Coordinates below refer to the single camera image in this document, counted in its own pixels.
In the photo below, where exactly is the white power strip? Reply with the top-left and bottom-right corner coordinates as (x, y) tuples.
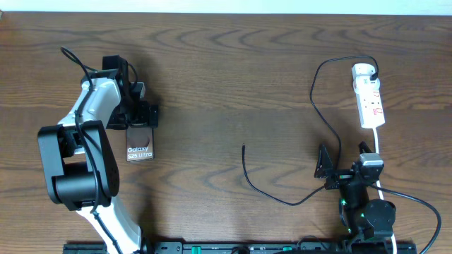
(352, 63), (385, 129)

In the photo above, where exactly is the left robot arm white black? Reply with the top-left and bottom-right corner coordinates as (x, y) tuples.
(37, 55), (157, 253)

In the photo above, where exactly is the black charger cable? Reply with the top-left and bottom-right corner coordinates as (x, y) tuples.
(241, 55), (380, 207)

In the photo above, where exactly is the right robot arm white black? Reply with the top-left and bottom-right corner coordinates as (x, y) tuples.
(314, 142), (396, 241)

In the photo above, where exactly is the white power strip cord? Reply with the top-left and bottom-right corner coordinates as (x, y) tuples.
(372, 127), (398, 254)

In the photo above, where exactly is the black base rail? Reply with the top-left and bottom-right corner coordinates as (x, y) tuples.
(63, 241), (417, 254)

